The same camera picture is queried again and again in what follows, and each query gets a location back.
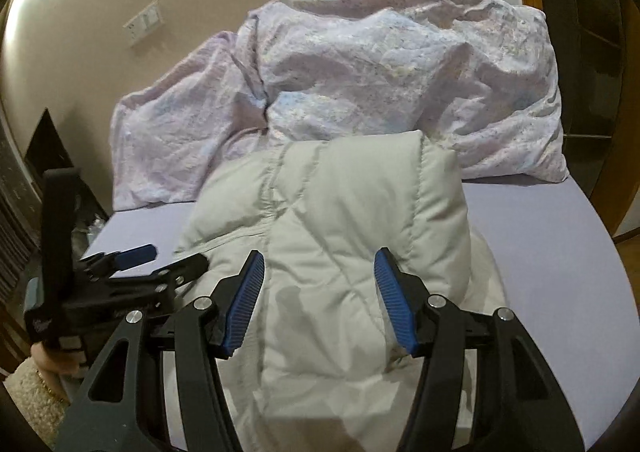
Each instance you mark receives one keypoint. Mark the cluttered side table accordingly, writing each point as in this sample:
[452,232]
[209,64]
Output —
[90,232]

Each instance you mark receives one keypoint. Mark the pale grey puffer jacket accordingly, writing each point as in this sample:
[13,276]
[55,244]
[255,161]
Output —
[325,212]

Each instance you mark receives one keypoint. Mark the black television screen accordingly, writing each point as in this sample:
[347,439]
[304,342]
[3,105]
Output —
[47,142]

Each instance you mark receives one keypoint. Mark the bed with lavender sheet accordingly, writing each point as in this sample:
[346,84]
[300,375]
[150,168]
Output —
[525,257]

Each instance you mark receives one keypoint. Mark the lilac patterned quilt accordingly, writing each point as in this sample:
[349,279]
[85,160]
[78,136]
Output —
[350,82]

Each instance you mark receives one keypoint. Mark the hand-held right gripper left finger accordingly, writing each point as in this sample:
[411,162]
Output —
[245,302]

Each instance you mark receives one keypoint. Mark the person's left hand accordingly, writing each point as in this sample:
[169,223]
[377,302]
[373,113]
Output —
[42,357]

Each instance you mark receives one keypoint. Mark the white wall socket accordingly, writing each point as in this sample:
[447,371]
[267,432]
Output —
[144,25]

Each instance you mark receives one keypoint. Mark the person's left forearm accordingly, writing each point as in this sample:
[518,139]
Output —
[35,397]

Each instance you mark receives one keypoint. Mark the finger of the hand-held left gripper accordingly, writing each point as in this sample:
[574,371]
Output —
[175,274]
[135,254]

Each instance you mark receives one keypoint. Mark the dark glass door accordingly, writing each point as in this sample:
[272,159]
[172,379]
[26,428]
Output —
[590,57]

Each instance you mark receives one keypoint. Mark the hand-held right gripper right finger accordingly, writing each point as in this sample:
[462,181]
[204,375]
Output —
[395,302]

